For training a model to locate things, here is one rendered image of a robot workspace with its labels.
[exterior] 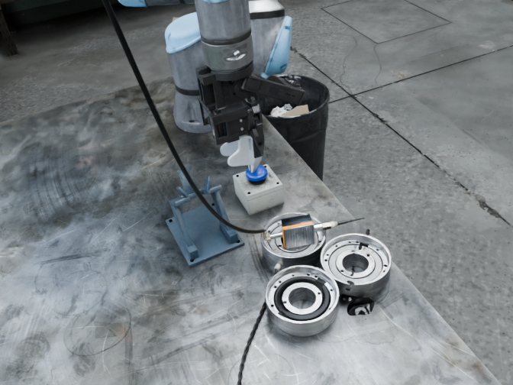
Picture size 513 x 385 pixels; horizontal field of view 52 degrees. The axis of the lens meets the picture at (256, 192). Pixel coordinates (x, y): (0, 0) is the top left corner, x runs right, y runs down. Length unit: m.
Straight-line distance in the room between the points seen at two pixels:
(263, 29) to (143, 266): 0.52
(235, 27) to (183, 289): 0.40
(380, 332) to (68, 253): 0.54
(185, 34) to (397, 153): 1.55
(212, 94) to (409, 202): 1.48
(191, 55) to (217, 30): 0.36
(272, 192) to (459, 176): 1.52
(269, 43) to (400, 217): 1.21
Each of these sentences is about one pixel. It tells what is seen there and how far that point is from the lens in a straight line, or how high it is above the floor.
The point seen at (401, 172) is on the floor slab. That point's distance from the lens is 2.35.
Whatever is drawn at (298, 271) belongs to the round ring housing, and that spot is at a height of 0.83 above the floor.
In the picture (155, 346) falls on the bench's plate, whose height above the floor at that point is 0.80.
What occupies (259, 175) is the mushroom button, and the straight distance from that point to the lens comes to 0.92.
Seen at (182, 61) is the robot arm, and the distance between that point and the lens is 1.12.
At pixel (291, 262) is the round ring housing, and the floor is 0.83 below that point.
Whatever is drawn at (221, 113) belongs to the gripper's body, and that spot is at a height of 1.02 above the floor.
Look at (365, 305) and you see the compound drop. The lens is 0.79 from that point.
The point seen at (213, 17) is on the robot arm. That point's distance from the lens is 0.75.
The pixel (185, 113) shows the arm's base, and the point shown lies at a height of 0.84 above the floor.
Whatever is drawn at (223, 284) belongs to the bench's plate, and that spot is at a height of 0.80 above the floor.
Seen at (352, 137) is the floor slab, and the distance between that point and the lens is 2.56.
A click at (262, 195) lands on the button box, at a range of 0.92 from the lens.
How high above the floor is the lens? 1.43
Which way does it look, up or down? 39 degrees down
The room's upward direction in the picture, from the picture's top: 7 degrees counter-clockwise
